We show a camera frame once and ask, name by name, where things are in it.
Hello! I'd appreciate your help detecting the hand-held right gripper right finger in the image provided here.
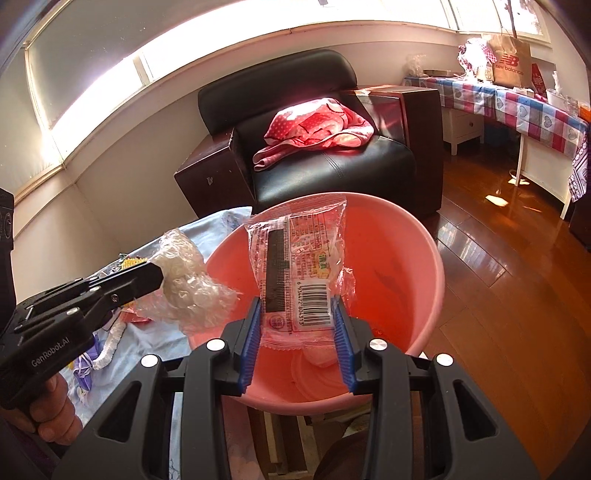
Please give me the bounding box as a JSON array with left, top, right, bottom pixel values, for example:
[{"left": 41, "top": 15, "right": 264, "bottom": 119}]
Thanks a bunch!
[{"left": 330, "top": 295, "right": 541, "bottom": 480}]

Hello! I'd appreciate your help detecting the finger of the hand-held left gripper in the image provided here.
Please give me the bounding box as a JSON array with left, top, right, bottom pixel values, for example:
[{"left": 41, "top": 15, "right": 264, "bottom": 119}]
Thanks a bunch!
[
  {"left": 14, "top": 279, "right": 164, "bottom": 333},
  {"left": 18, "top": 262, "right": 164, "bottom": 311}
]

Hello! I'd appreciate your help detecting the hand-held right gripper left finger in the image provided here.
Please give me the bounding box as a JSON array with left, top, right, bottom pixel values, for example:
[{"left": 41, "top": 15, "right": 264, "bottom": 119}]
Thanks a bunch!
[{"left": 53, "top": 298, "right": 264, "bottom": 480}]

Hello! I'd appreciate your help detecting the clear bubble wrap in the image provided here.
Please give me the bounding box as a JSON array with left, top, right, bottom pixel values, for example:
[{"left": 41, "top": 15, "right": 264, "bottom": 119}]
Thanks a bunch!
[{"left": 136, "top": 228, "right": 243, "bottom": 335}]

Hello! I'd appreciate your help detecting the clear snack wrapper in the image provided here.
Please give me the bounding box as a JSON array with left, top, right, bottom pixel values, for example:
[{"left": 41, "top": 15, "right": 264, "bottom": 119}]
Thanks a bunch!
[{"left": 245, "top": 194, "right": 358, "bottom": 354}]

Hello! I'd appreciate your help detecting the pink plastic basin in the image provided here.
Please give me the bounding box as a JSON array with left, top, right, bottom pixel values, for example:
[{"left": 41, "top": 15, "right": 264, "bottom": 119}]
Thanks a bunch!
[{"left": 187, "top": 191, "right": 446, "bottom": 414}]

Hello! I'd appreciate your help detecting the person's left hand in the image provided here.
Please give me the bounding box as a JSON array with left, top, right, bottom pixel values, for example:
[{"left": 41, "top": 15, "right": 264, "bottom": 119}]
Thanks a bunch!
[{"left": 9, "top": 371, "right": 84, "bottom": 446}]

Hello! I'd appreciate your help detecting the light blue cloth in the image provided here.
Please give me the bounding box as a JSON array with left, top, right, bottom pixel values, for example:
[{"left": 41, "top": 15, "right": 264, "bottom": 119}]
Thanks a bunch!
[{"left": 60, "top": 208, "right": 252, "bottom": 480}]

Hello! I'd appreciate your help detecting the wooden stand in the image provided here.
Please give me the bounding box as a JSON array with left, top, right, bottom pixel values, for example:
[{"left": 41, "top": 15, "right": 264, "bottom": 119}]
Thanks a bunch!
[{"left": 231, "top": 401, "right": 375, "bottom": 480}]

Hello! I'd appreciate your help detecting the black leather armchair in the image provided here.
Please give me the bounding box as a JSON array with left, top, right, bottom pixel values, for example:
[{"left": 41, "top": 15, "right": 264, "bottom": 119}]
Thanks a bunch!
[{"left": 174, "top": 50, "right": 444, "bottom": 217}]

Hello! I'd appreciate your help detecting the pink polka dot cloth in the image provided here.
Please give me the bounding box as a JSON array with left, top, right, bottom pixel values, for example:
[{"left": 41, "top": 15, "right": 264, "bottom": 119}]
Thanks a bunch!
[{"left": 252, "top": 97, "right": 376, "bottom": 171}]

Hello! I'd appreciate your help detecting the white drawer cabinet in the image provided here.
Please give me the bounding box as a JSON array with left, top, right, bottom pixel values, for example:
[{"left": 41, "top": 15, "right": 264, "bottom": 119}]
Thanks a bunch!
[{"left": 442, "top": 108, "right": 485, "bottom": 155}]

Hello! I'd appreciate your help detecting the white table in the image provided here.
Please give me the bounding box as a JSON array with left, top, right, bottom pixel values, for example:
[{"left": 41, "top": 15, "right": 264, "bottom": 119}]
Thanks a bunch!
[{"left": 515, "top": 129, "right": 575, "bottom": 217}]

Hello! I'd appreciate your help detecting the checked tablecloth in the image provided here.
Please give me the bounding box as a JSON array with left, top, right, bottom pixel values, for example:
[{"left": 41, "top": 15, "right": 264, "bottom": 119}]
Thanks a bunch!
[{"left": 402, "top": 74, "right": 591, "bottom": 201}]

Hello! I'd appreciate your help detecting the red checked gift bag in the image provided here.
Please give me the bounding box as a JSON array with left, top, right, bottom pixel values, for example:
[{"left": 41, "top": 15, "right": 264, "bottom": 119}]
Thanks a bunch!
[{"left": 457, "top": 39, "right": 495, "bottom": 81}]

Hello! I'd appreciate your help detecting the brown paper bag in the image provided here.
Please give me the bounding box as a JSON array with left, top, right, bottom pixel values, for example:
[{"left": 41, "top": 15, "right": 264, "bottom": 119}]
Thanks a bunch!
[{"left": 487, "top": 33, "right": 532, "bottom": 88}]

